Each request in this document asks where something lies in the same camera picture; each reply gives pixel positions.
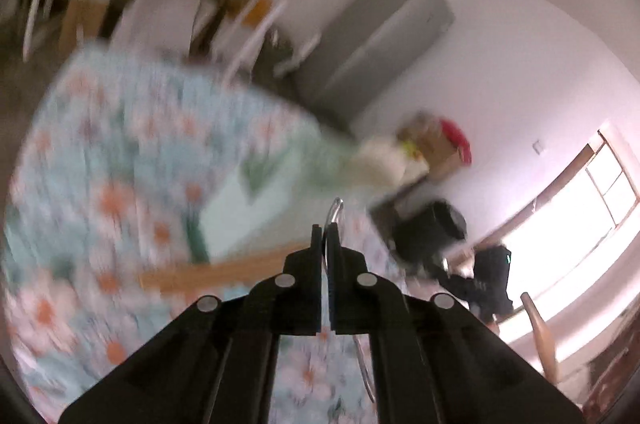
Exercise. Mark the wooden chair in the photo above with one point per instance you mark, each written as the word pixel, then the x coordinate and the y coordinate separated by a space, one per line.
pixel 542 339

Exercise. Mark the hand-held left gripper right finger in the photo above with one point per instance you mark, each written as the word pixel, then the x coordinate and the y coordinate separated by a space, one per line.
pixel 345 289

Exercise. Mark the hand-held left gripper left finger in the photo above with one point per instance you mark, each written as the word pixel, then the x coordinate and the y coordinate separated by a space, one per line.
pixel 307 284

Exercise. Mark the mint green utensil holder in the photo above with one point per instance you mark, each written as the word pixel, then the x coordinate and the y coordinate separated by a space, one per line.
pixel 260 214

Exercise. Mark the black trash bin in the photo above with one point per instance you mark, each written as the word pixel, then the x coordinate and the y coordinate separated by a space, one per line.
pixel 430 229

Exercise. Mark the white plastic sack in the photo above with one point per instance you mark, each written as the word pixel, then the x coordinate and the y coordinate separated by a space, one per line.
pixel 160 19

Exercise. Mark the red cloth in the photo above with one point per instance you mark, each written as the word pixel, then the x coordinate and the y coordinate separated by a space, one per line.
pixel 457 136

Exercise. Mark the window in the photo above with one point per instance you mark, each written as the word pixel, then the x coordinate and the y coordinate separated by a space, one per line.
pixel 575 229

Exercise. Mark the grey refrigerator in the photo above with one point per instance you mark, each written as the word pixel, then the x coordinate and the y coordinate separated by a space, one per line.
pixel 375 44

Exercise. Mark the large cardboard box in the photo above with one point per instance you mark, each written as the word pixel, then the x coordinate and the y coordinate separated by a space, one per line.
pixel 440 151

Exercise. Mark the white wall outlet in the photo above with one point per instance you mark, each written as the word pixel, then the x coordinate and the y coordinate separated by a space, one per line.
pixel 537 147

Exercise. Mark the floral blanket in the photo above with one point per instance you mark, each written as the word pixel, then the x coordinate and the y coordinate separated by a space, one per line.
pixel 100 204

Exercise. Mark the metal spoon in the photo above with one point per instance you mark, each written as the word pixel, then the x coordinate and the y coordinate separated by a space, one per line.
pixel 340 201

